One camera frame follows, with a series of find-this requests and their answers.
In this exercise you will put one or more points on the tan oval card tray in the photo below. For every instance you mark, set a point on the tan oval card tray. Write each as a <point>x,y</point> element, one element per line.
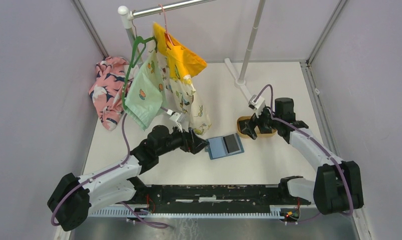
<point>246,133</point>

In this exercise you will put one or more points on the pink patterned garment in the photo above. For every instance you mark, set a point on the pink patterned garment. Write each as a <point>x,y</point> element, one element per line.
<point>106,91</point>

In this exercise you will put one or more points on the blue leather card holder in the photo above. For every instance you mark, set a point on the blue leather card holder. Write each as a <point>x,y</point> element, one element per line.
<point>217,150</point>

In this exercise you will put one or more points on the green clothes hanger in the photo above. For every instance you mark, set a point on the green clothes hanger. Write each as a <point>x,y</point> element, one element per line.
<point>135,57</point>

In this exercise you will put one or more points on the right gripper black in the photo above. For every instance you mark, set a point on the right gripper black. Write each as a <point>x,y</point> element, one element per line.
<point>251,123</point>

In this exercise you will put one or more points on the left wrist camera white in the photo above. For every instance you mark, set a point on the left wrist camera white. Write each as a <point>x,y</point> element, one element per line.
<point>177,118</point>

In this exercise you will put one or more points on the grey card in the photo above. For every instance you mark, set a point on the grey card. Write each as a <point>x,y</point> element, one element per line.
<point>231,144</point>

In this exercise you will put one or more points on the yellow garment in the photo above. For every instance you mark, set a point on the yellow garment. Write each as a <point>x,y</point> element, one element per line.
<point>182,62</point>

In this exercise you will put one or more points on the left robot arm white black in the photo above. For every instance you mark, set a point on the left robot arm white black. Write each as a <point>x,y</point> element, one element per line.
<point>76,197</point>

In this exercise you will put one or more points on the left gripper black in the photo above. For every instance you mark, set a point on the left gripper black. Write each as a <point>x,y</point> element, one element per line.
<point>192,143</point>

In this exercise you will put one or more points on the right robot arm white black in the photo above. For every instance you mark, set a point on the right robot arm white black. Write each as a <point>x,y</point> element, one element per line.
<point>337,187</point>

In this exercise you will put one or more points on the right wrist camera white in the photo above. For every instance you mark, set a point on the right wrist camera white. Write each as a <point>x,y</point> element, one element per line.
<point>257,103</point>

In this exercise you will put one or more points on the mint green printed cloth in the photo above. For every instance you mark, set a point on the mint green printed cloth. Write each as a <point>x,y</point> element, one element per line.
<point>146,95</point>

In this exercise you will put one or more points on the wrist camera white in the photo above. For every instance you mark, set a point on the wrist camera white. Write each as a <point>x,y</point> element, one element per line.
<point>177,118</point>
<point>257,103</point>

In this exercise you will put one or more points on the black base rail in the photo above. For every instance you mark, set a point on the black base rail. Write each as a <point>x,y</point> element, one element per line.
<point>205,199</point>

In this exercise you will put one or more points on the pink clothes hanger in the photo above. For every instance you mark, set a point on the pink clothes hanger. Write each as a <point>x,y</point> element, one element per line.
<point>163,12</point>

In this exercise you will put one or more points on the white slotted cable duct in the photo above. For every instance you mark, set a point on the white slotted cable duct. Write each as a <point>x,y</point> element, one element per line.
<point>120,211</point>

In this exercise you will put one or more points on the cream printed garment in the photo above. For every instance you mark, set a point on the cream printed garment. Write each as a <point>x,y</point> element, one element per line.
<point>187,99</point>

